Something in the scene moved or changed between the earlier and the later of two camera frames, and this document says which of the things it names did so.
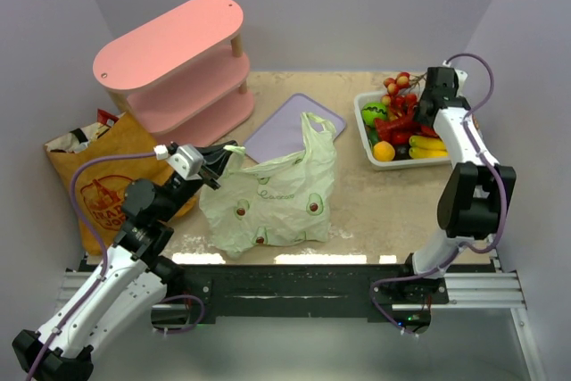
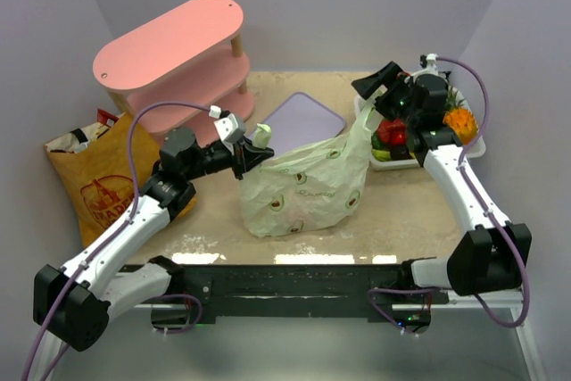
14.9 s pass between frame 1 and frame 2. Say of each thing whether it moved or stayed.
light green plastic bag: moved
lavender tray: stayed
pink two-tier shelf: stayed
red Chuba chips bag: stayed
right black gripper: moved
